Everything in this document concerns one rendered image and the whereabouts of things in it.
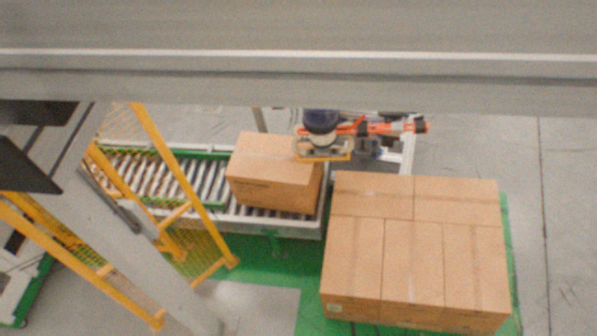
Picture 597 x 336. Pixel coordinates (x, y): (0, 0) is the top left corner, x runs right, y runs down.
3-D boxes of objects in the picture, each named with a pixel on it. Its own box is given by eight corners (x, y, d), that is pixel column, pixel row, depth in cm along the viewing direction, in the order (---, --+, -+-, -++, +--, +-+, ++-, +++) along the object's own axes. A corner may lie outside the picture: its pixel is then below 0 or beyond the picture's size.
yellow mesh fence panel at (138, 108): (155, 335, 336) (-60, 189, 165) (148, 326, 341) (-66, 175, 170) (241, 260, 365) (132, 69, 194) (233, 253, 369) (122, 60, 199)
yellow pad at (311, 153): (297, 161, 276) (296, 157, 272) (297, 149, 282) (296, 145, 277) (350, 161, 272) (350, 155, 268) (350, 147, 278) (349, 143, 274)
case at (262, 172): (238, 204, 332) (224, 175, 299) (252, 162, 353) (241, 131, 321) (313, 215, 319) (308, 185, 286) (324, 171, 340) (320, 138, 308)
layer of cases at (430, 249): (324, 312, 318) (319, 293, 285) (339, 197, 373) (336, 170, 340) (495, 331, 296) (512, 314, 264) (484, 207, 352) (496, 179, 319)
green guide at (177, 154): (68, 152, 383) (62, 146, 375) (73, 143, 389) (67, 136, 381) (240, 161, 354) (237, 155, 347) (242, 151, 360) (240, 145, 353)
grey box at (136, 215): (121, 236, 218) (90, 205, 194) (125, 227, 221) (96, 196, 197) (157, 240, 215) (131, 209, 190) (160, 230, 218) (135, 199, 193)
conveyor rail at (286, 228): (48, 216, 364) (34, 204, 348) (50, 211, 366) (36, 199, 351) (317, 240, 323) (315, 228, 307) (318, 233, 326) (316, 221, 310)
